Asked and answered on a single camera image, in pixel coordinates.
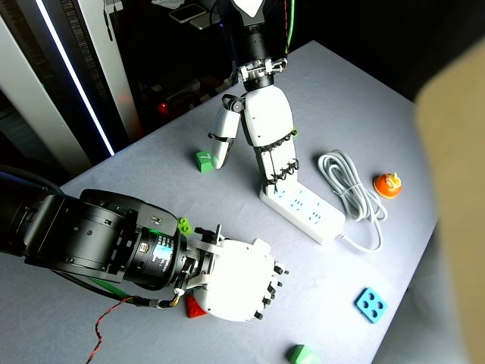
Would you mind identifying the orange toy fruit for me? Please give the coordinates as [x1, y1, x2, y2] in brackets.
[373, 172, 402, 199]

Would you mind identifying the smartphone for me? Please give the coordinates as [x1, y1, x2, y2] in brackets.
[168, 3, 208, 24]

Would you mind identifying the green cube with letter Y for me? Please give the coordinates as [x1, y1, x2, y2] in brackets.
[285, 344, 321, 364]

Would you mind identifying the green cube with number seven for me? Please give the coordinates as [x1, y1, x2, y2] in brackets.
[195, 150, 221, 174]

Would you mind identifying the red stud brick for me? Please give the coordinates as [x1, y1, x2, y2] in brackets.
[184, 294, 208, 319]

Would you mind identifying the beige cardboard panel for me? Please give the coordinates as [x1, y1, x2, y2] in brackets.
[415, 37, 485, 364]

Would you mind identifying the white cabinet panel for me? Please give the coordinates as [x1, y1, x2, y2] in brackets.
[77, 0, 145, 143]

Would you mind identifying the white power strip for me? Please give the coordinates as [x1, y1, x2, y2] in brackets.
[258, 180, 346, 246]

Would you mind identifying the white frame post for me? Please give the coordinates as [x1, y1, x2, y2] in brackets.
[0, 14, 94, 177]

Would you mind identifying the white power strip cable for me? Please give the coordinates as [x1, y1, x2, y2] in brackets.
[317, 150, 390, 254]

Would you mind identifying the grey flat device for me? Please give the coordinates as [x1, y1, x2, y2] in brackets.
[189, 11, 221, 30]

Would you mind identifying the grey table cloth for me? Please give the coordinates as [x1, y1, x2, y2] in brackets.
[0, 39, 440, 364]

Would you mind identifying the blue four-hole block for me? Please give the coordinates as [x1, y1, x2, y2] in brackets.
[354, 287, 389, 324]

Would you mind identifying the white LED light strip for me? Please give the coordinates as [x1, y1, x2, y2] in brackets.
[35, 0, 115, 156]

